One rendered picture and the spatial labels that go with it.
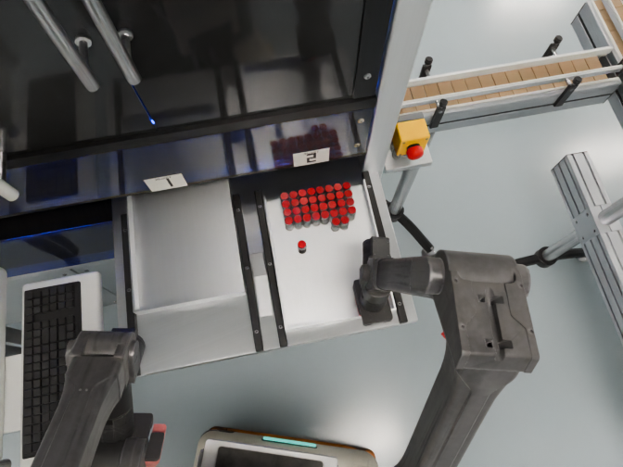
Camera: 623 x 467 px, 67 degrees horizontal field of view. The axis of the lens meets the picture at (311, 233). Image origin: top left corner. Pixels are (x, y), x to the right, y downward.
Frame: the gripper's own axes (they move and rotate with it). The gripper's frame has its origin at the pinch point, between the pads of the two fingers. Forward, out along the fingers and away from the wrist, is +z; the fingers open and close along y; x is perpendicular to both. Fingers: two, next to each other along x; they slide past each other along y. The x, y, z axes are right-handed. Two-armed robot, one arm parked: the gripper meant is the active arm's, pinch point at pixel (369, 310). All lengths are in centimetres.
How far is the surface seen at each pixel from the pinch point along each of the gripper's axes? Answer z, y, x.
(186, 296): 0.7, 11.9, 42.0
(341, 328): 2.1, -2.3, 7.0
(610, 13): -13, 68, -84
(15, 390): 10, -1, 87
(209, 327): 1.7, 3.6, 37.6
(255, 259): -3.9, 16.2, 24.2
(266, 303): 1.1, 6.7, 23.4
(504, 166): 83, 78, -92
